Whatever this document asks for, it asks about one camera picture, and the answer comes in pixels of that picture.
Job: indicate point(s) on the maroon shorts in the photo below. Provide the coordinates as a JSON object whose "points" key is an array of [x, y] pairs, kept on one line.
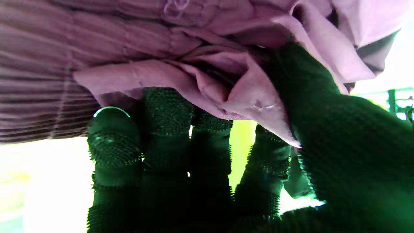
{"points": [[161, 48]]}

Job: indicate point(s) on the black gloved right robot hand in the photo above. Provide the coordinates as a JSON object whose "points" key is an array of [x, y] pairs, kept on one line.
{"points": [[323, 161]]}

